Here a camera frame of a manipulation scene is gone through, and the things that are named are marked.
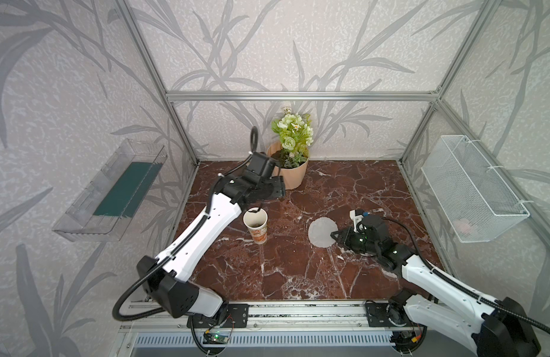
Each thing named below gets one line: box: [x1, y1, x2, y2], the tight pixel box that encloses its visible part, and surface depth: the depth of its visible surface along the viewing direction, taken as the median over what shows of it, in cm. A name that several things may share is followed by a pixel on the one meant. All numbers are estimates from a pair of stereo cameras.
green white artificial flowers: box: [271, 107, 314, 169], surface depth 96 cm
